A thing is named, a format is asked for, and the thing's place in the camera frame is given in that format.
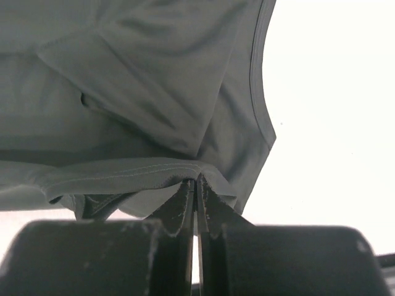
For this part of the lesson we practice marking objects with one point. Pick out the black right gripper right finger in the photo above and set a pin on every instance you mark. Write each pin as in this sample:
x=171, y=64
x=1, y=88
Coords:
x=239, y=258

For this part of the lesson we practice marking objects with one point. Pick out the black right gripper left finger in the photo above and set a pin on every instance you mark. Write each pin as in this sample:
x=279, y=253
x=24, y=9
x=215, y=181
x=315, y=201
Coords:
x=152, y=256

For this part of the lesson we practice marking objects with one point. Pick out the dark grey t-shirt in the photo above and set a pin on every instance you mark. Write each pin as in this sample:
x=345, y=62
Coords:
x=112, y=104

